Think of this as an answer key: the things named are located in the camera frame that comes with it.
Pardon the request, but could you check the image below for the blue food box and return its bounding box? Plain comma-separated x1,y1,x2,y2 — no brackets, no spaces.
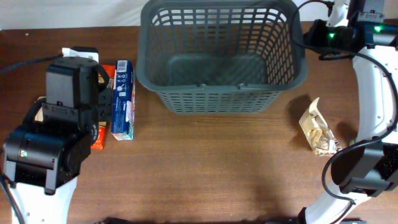
111,60,136,141

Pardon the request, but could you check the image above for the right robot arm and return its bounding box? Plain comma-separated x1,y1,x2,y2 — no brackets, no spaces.
297,20,397,223

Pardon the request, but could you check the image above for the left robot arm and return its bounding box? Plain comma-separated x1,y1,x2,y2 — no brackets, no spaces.
1,47,112,223

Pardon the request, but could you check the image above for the orange pasta packet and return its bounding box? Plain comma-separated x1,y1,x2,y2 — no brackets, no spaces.
91,65,116,150

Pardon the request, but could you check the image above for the mushroom snack pouch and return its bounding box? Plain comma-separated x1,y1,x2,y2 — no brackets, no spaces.
299,98,343,157

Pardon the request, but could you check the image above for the grey plastic basket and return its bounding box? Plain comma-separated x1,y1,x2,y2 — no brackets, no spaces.
136,0,308,114

